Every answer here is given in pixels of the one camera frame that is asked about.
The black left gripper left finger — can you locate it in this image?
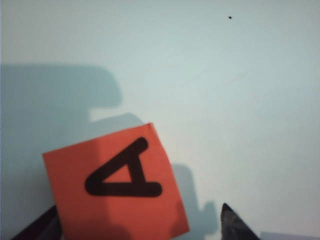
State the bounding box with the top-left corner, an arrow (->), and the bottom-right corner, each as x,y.
9,204 -> 66,240

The orange foam block M 6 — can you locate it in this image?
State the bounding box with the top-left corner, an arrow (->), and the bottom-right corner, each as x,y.
41,121 -> 191,240

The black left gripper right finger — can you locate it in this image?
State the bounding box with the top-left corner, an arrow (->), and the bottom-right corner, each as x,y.
219,202 -> 262,240

